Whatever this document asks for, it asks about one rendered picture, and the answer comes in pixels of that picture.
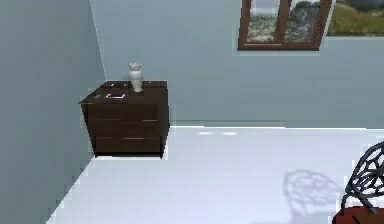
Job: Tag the white vase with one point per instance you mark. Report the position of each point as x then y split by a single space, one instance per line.
136 77

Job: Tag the dark brown chest of drawers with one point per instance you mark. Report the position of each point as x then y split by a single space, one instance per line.
126 123

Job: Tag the small blue object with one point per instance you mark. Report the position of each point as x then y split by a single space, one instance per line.
97 96

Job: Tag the brown framed window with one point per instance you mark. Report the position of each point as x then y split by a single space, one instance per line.
282 25

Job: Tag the frameless window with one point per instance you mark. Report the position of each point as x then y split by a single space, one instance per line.
356 18

